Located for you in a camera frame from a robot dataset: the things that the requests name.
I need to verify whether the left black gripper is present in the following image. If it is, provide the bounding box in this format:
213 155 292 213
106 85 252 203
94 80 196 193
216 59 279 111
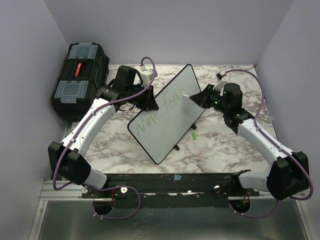
127 83 160 111

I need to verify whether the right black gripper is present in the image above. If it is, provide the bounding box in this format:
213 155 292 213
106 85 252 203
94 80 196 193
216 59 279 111
190 84 230 114

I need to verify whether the white whiteboard black frame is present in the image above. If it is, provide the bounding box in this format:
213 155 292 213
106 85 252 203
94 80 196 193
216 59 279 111
127 64 205 165

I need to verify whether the green marker cap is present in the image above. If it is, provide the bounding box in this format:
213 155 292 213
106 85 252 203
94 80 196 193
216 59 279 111
192 132 197 140

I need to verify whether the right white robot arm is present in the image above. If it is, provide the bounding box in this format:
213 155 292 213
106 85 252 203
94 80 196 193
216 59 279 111
189 83 311 200

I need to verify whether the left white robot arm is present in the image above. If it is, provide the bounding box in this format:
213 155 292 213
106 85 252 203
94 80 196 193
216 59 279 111
48 64 159 198

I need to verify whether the black plastic toolbox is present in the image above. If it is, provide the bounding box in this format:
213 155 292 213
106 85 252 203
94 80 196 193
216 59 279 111
51 42 110 122

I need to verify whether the blue tape piece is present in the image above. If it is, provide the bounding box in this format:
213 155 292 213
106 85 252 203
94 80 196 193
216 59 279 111
173 174 182 181

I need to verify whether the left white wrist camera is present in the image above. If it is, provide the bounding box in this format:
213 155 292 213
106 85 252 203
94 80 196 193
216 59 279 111
137 65 158 87

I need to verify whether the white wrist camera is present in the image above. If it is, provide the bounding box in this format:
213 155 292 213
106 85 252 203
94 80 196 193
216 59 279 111
137 65 158 87
213 71 229 91

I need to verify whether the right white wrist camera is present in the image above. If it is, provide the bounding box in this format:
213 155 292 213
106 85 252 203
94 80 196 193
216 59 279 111
213 71 229 91

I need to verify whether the black mounting rail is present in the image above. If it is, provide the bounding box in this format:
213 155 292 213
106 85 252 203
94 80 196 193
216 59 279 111
82 173 259 209

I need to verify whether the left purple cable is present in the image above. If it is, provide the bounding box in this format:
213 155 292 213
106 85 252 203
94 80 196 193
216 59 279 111
51 56 159 221

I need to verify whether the aluminium frame rail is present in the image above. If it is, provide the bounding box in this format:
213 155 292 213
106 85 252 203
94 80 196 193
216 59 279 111
27 119 311 240

